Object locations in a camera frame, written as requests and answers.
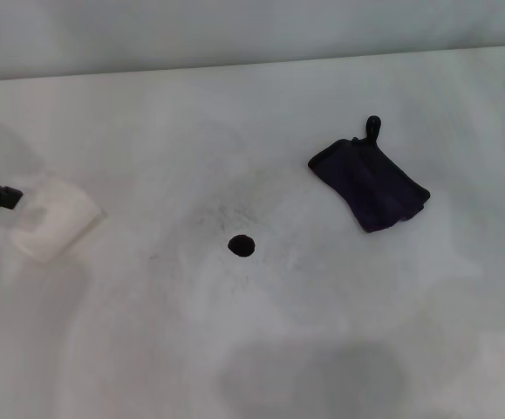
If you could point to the purple rag with black loop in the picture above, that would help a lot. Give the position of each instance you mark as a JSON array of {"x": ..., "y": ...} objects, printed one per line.
[{"x": 370, "y": 183}]

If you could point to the black water stain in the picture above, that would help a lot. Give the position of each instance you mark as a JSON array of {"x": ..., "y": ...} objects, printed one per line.
[{"x": 241, "y": 245}]

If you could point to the white paper cup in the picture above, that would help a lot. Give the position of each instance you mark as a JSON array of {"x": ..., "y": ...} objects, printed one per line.
[{"x": 58, "y": 222}]

